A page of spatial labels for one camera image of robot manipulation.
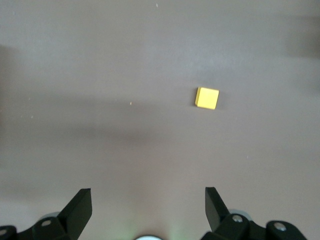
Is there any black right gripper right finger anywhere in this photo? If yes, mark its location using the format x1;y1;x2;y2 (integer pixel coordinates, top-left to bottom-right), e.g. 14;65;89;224
201;186;252;240

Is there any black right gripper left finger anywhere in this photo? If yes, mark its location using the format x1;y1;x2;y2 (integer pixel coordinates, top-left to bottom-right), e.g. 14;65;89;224
31;188;93;240

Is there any yellow cube block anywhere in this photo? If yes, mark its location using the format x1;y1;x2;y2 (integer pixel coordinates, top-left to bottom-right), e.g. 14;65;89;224
194;86;220;111

